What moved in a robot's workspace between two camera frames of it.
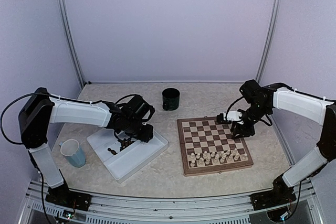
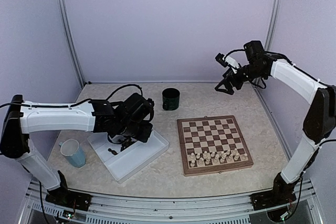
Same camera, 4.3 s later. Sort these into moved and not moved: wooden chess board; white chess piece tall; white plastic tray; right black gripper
Moved: right black gripper
Not moved: white plastic tray; wooden chess board; white chess piece tall
